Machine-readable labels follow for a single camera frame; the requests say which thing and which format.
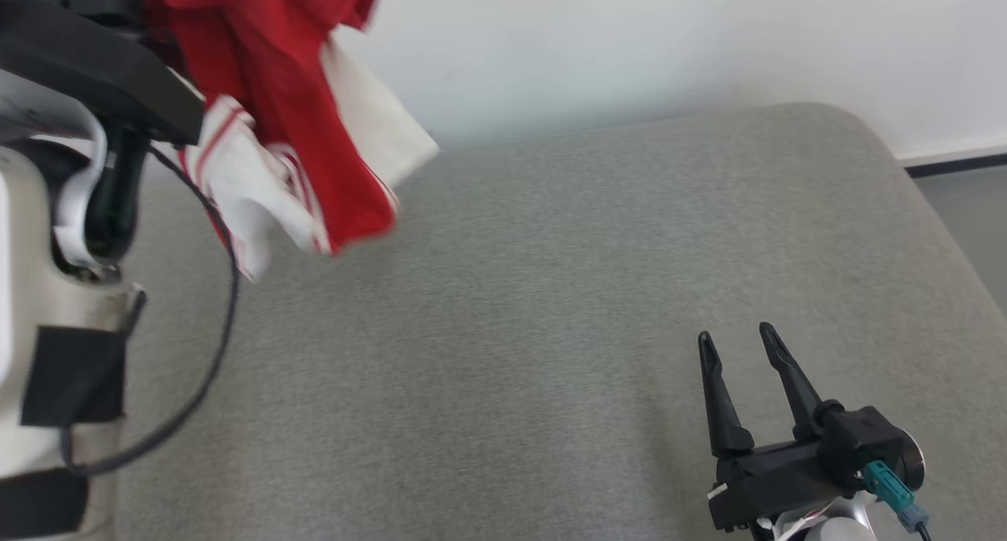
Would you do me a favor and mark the black cable with teal plug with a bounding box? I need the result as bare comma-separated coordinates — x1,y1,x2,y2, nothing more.
861,460,933,541

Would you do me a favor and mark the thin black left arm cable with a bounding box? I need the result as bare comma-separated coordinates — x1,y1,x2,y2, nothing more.
61,144,241,479

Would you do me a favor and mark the red white basketball jersey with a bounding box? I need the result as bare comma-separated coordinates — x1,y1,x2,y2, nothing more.
142,0,441,282

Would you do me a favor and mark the thin white wire bundle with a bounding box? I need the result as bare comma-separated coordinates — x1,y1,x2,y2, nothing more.
754,506,831,540

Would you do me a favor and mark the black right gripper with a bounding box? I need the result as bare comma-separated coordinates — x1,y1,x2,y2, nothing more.
697,322,866,534

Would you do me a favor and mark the black white skirting board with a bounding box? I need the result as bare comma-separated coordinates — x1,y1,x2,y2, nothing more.
897,142,1007,178

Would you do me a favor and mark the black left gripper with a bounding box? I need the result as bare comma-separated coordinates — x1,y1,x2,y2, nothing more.
0,0,207,145

